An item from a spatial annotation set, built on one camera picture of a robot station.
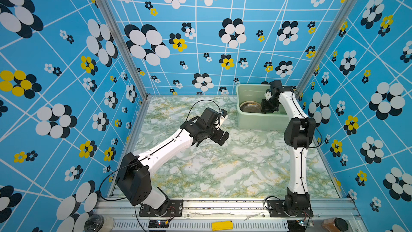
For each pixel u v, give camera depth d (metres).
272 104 0.89
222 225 0.69
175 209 0.73
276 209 0.72
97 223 0.62
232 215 0.72
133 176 0.41
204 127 0.60
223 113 0.71
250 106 1.07
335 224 0.63
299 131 0.62
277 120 0.93
